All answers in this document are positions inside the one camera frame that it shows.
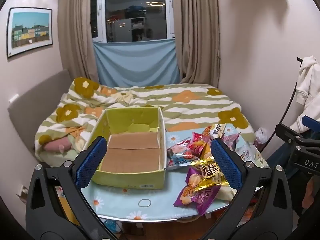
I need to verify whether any purple snack packet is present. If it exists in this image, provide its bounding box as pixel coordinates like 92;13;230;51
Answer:
173;166;222;215

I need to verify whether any white and yellow snack packet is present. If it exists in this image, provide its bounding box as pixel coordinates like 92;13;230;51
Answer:
209;124;228;140

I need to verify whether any light blue cloth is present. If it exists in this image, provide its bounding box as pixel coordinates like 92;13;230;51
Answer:
93;40;181;87

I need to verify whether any clear-wrapped white cake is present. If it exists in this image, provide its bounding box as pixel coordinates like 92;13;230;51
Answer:
217;185;237;200

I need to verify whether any pink plush toy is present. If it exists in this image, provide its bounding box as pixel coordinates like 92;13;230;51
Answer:
44;136;73;153

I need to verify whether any beige curtain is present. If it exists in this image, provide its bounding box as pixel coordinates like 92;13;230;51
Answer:
172;0;220;85
58;0;100;83

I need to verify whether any white red blue snack packet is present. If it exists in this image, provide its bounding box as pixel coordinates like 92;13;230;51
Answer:
166;140;200;168

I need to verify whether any white hoodie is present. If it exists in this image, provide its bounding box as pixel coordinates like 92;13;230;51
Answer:
291;56;320;133

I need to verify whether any window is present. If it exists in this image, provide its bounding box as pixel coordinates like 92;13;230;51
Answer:
90;0;175;43

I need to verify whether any floral striped blanket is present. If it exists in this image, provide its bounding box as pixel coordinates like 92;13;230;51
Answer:
35;77;254;167

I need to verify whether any light pink snack packet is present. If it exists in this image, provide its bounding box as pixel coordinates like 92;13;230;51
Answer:
222;130;242;153

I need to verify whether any crumpled white plastic bag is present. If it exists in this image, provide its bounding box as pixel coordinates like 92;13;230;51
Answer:
254;127;269;150

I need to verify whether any wall socket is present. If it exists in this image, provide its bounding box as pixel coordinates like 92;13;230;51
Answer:
17;184;29;204

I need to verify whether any grey bed headboard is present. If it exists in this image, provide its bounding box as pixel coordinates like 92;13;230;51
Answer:
7;69;70;155

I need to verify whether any black clothes rack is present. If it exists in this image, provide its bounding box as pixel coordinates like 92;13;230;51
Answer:
261;56;308;158

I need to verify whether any yellow-green cardboard box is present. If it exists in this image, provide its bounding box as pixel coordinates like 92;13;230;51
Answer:
92;107;166;189

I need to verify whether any dark blue cloth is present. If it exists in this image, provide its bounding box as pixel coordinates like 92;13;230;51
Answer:
266;145;295;178

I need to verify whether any person's right hand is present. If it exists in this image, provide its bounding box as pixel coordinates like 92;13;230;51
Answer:
302;176;317;207

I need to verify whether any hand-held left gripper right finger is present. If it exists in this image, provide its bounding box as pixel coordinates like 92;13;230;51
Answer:
202;137;293;240

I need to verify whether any gold snack packet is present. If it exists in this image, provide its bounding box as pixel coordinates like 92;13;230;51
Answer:
190;155;229;189

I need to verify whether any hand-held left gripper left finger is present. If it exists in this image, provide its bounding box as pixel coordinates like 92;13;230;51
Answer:
26;136;118;240

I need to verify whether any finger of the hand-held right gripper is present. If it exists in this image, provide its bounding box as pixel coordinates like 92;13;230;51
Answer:
275;123;305;145
301;116;320;132

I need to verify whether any framed wall picture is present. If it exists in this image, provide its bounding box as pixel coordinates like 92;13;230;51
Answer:
6;7;53;58

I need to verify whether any pink chips packet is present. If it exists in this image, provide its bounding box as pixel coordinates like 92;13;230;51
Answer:
186;131;215;160

